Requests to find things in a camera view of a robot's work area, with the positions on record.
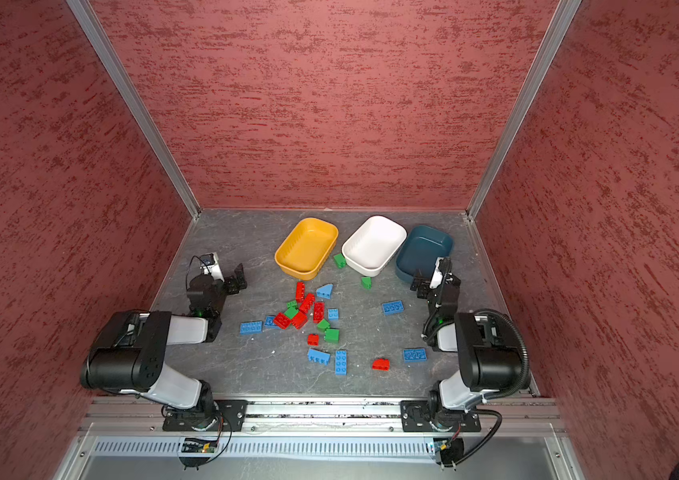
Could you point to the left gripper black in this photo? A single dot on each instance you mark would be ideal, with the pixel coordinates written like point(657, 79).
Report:
point(231, 282)

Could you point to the red lego pile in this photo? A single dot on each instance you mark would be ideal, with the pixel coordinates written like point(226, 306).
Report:
point(282, 321)
point(299, 320)

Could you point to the red lego top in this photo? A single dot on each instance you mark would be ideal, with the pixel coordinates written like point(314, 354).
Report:
point(300, 292)

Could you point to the red sloped lego front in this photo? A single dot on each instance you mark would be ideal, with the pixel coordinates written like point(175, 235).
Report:
point(381, 364)

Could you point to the blue sloped lego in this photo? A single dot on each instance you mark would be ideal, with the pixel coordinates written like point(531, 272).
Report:
point(325, 291)

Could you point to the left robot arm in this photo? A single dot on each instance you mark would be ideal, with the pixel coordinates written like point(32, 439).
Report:
point(128, 355)

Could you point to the dark teal plastic bin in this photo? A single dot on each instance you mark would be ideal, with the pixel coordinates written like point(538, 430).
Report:
point(419, 253)

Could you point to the white plastic bin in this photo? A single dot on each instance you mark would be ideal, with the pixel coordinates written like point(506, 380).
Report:
point(373, 245)

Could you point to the green lego pile left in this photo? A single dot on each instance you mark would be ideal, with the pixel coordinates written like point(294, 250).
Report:
point(292, 309)

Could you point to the red lego pile bottom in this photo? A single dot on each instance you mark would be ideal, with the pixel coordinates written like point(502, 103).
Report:
point(299, 320)

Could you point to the yellow plastic bin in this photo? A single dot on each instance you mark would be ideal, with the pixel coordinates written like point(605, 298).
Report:
point(306, 248)

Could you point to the red lego diagonal centre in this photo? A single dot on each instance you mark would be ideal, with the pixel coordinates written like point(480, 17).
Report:
point(307, 303)

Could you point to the red lego centre right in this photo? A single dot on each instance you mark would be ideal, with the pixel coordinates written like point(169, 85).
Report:
point(318, 312)

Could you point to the small red lego lower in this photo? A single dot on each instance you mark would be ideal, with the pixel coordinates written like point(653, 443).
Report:
point(313, 339)

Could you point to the green lego small lower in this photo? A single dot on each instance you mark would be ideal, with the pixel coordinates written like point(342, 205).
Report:
point(323, 325)

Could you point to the green lego square lower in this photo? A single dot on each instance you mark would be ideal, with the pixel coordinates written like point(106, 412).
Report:
point(332, 335)

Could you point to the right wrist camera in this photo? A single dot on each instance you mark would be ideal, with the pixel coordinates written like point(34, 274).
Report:
point(441, 272)

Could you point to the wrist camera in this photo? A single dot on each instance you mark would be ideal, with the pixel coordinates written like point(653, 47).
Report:
point(210, 265)
point(441, 272)

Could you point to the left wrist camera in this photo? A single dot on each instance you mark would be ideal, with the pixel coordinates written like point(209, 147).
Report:
point(210, 265)

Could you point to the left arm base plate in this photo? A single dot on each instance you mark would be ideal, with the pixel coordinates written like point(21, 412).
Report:
point(220, 414)

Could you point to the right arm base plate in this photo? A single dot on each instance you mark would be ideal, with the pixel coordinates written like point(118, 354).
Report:
point(440, 416)

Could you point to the aluminium front rail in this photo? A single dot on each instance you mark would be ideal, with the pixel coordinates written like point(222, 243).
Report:
point(523, 416)

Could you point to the left aluminium corner post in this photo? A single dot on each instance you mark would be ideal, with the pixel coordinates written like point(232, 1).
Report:
point(93, 30)

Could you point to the aluminium corner post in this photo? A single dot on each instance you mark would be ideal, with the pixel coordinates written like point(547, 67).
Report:
point(93, 30)
point(550, 44)

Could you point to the right aluminium corner post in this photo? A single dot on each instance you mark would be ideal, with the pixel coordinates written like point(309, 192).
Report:
point(550, 44)

